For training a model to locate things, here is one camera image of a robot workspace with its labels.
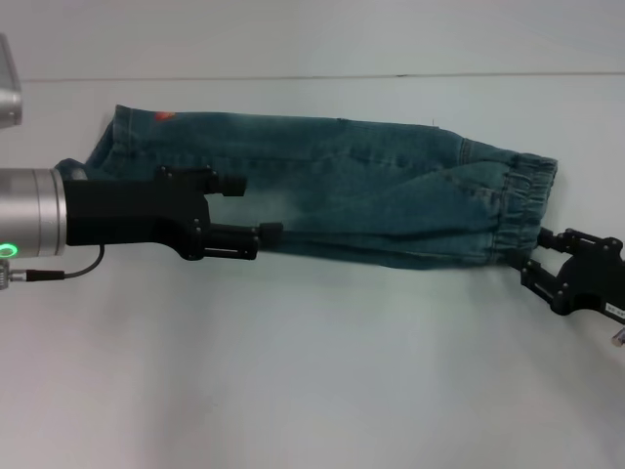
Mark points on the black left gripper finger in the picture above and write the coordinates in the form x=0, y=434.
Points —
x=229, y=185
x=229, y=239

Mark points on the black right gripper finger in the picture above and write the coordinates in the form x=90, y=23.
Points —
x=552, y=240
x=537, y=276

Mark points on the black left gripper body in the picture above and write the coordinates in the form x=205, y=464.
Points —
x=122, y=210

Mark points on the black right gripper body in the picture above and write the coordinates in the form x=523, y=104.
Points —
x=595, y=278

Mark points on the blue denim shorts with print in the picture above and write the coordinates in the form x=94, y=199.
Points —
x=366, y=195

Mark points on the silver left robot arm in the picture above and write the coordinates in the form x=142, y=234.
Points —
x=29, y=210

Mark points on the silver metal plug connector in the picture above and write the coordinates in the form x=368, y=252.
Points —
x=620, y=337

